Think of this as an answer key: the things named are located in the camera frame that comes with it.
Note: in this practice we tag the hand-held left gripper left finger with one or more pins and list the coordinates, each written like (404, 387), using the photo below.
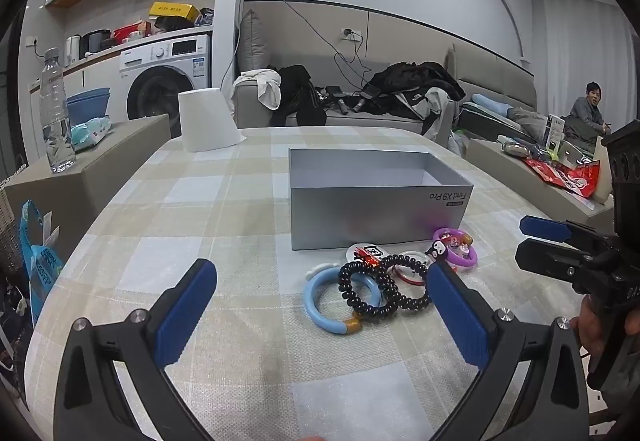
(185, 316)

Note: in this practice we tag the grey cushion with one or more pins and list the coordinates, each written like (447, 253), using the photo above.
(254, 43)

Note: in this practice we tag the person's right hand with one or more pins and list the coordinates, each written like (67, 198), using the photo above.
(590, 328)

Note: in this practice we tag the blue plastic basin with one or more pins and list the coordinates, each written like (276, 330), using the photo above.
(87, 103)

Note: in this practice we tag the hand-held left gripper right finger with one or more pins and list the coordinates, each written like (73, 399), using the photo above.
(457, 316)

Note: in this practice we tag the beige sofa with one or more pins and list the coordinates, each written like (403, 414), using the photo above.
(380, 121)

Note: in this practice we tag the white washing machine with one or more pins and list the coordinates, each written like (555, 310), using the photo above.
(165, 81)

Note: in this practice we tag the white electric kettle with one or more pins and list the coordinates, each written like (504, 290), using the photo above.
(73, 50)

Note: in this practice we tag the wet wipes pack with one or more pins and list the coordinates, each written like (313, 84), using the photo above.
(90, 131)

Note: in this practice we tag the white toilet paper roll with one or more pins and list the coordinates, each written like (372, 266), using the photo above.
(206, 121)

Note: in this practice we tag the red snack bag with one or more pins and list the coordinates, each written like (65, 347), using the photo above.
(565, 176)

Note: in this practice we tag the beige side cabinet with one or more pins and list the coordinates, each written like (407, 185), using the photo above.
(90, 181)

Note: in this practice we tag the blue plastic bag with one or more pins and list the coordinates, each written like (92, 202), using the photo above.
(42, 271)

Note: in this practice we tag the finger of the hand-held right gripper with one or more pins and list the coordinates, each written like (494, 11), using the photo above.
(545, 227)
(550, 261)

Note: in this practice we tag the beige low table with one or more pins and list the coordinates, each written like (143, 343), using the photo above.
(500, 161)

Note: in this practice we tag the grey cardboard box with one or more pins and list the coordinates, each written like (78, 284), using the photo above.
(370, 216)

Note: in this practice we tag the clear water bottle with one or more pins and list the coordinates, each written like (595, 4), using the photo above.
(56, 111)

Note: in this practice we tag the white wall socket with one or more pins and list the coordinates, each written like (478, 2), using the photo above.
(346, 33)

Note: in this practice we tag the white garment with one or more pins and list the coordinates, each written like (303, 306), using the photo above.
(267, 88)

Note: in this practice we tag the black garment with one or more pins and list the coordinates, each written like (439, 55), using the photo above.
(300, 93)

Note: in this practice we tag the black jacket pile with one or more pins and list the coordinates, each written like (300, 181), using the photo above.
(415, 78)

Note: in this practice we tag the yellow cardboard box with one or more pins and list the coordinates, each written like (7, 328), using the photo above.
(172, 11)

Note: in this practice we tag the red rimmed round badge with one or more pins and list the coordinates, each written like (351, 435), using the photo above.
(411, 273)

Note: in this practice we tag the white round badge red print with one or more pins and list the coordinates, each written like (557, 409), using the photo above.
(356, 252)

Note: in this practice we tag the checked tablecloth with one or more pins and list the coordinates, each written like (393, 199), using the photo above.
(225, 221)

